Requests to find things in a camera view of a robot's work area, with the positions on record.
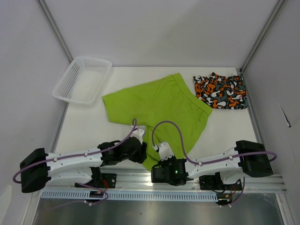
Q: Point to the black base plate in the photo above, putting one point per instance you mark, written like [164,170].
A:
[214,183]
[104,180]

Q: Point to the right aluminium corner post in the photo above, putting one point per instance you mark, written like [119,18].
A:
[263,34]

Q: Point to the white plastic basket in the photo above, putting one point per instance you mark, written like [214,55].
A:
[82,80]

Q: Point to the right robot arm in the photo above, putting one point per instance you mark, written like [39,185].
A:
[245,159]

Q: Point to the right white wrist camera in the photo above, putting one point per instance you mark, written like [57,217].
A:
[164,150]

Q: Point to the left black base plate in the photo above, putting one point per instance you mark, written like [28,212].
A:
[104,180]

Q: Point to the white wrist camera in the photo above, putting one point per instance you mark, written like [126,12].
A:
[164,150]
[138,134]

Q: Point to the left aluminium corner post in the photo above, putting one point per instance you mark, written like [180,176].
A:
[55,29]

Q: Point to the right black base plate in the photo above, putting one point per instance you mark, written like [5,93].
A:
[214,183]

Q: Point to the orange camouflage shorts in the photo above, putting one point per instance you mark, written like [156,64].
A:
[221,92]

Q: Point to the right aluminium side rail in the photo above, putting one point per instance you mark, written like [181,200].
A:
[251,111]

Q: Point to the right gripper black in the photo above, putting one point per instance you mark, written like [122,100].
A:
[163,162]

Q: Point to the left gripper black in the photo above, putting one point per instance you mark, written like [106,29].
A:
[141,154]

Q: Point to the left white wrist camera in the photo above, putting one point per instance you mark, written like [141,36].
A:
[138,134]

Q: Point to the aluminium corner post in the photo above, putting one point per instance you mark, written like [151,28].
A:
[263,34]
[55,29]

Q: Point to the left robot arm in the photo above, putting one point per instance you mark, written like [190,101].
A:
[40,169]

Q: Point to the lime green shorts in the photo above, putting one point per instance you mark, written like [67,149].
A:
[168,110]

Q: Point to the white slotted cable duct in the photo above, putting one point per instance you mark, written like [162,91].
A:
[130,195]

